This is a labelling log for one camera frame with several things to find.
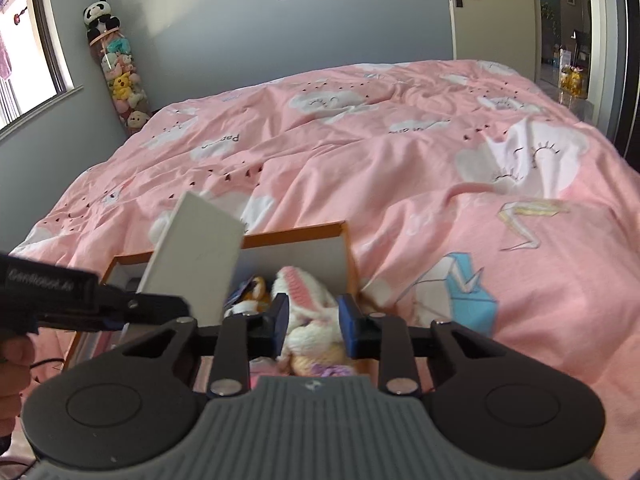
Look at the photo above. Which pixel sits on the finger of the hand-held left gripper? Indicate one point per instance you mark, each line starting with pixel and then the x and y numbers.
pixel 107 324
pixel 160 307

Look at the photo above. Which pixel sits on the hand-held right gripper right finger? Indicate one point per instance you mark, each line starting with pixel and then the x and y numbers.
pixel 348 325

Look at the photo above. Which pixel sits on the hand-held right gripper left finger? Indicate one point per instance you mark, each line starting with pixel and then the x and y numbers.
pixel 281 322

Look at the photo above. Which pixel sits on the white crocheted rabbit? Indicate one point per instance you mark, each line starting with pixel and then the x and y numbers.
pixel 310 300

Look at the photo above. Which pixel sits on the plush animal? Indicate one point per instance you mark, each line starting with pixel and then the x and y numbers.
pixel 257 292

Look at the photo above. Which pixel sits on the long white box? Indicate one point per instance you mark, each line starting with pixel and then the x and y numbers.
pixel 195 260

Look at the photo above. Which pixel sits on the orange cardboard box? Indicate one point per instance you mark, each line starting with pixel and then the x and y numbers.
pixel 310 260

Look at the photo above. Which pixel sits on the person's left hand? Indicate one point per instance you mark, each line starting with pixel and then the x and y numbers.
pixel 12 375

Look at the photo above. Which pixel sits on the purple yellow crocheted toy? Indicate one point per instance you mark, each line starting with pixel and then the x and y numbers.
pixel 325 367

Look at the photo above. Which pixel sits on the pink printed blanket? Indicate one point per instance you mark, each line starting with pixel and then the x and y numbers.
pixel 400 185

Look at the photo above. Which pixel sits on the clear tube of plush toys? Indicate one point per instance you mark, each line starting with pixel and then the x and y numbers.
pixel 122 85

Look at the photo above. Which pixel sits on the window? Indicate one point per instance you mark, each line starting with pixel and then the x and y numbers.
pixel 30 35

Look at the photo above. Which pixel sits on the panda plush toy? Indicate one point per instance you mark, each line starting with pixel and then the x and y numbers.
pixel 100 17

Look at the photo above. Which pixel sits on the white door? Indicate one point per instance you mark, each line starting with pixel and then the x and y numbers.
pixel 495 10

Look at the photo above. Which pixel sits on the dark wardrobe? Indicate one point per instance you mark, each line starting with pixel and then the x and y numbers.
pixel 631 60

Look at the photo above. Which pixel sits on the white door frame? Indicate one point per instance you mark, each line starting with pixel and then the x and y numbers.
pixel 602 35

